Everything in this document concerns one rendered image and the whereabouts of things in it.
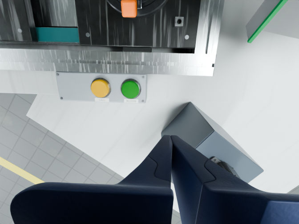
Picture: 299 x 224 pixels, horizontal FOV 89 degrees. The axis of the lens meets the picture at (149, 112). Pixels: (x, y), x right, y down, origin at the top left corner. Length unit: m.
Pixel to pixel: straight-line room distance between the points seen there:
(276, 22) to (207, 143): 0.24
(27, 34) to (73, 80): 0.12
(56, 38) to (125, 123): 0.28
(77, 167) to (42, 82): 1.43
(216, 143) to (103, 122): 0.35
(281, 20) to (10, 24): 0.51
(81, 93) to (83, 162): 1.47
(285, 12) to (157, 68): 0.23
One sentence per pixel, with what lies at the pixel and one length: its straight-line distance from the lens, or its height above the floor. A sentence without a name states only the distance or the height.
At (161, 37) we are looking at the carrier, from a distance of 0.34.
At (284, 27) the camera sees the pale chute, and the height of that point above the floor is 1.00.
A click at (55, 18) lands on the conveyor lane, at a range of 0.46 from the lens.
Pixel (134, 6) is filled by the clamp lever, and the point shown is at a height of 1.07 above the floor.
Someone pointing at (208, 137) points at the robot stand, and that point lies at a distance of 0.30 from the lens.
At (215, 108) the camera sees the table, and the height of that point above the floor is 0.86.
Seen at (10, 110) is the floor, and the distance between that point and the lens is 1.95.
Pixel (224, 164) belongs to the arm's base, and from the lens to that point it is 0.32.
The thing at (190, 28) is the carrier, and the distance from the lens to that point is 0.35.
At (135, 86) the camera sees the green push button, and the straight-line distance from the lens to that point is 0.34.
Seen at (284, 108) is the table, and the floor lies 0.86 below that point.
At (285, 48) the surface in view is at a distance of 0.57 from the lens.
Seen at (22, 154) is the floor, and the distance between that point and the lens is 2.13.
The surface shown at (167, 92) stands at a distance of 0.46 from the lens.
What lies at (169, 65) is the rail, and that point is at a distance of 0.36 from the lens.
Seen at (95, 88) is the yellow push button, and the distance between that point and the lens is 0.37.
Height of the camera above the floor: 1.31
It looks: 71 degrees down
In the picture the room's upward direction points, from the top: 174 degrees counter-clockwise
